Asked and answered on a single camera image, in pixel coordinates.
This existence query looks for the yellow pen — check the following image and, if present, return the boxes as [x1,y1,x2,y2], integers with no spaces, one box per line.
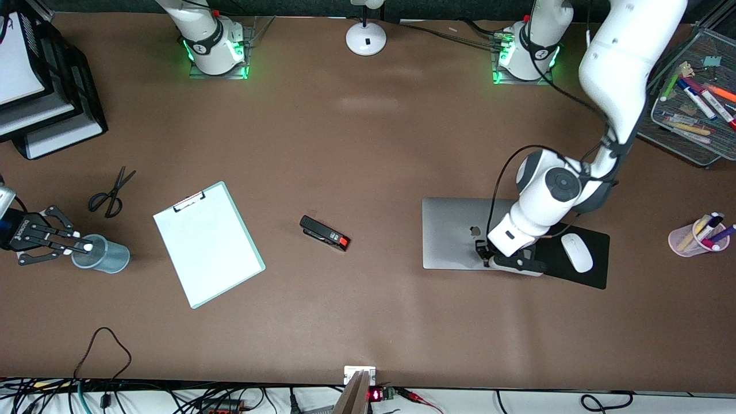
[670,122,714,136]

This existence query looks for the green marker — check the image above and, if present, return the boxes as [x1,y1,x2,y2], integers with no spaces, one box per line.
[660,72,683,103]

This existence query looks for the pink pen cup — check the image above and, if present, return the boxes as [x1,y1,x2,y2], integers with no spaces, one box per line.
[668,217,731,258]

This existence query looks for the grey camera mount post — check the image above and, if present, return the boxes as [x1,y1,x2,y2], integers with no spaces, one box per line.
[332,371,371,414]

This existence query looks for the black table cable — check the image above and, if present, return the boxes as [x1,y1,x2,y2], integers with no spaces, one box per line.
[397,20,507,52]

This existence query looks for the white marker blue cap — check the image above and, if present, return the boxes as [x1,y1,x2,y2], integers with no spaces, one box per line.
[677,79,717,120]

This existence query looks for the light blue pen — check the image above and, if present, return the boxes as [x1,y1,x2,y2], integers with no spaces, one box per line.
[658,110,700,125]

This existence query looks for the yellow marker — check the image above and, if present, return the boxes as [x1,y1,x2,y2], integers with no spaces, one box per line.
[677,216,711,251]

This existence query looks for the black connector block red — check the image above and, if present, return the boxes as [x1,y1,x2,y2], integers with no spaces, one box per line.
[195,399,247,414]

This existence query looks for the white paper sheet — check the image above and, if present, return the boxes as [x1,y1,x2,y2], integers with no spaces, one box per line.
[26,113,105,160]
[0,14,47,106]
[154,185,263,306]
[0,86,75,139]

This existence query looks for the silver laptop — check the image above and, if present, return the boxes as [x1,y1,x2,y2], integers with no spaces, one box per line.
[421,197,532,271]

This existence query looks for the black scissors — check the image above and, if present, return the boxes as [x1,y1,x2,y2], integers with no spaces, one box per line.
[88,166,137,219]

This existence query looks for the white computer mouse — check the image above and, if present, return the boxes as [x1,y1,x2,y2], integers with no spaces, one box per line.
[561,232,594,274]

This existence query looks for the black mesh desk tray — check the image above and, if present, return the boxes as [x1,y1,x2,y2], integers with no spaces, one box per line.
[635,26,736,167]

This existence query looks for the teal clipboard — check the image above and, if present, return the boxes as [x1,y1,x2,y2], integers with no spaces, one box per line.
[152,181,266,310]

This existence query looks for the white marker red cap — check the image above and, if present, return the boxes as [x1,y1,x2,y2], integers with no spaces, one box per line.
[687,78,736,131]

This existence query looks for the red and black wire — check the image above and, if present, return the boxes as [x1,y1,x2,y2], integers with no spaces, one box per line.
[396,386,444,414]

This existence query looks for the white round lamp base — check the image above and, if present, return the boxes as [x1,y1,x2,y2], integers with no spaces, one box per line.
[346,0,387,56]

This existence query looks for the thin black looped cable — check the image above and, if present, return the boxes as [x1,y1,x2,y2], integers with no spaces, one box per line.
[74,327,133,383]

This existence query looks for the black mouse pad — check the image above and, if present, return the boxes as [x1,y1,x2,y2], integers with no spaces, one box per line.
[531,221,611,290]

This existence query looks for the light blue mesh cup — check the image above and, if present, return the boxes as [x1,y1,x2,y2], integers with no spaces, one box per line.
[71,233,131,274]

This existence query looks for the white marker black cap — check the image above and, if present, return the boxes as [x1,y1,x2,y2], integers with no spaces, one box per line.
[693,212,726,242]

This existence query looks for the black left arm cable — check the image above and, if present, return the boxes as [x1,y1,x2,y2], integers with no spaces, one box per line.
[475,144,619,269]

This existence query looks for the black stacked document tray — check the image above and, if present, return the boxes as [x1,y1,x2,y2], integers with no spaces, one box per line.
[0,0,109,160]

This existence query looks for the white mounting plate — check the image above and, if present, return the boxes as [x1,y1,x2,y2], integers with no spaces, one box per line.
[344,366,377,386]

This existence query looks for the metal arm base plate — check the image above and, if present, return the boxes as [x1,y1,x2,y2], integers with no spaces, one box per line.
[492,32,555,86]
[189,23,254,80]

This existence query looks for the black stapler red tip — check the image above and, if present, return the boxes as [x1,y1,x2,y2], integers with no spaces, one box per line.
[299,215,351,252]

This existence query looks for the orange marker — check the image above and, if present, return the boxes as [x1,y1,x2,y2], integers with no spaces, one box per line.
[703,83,736,104]

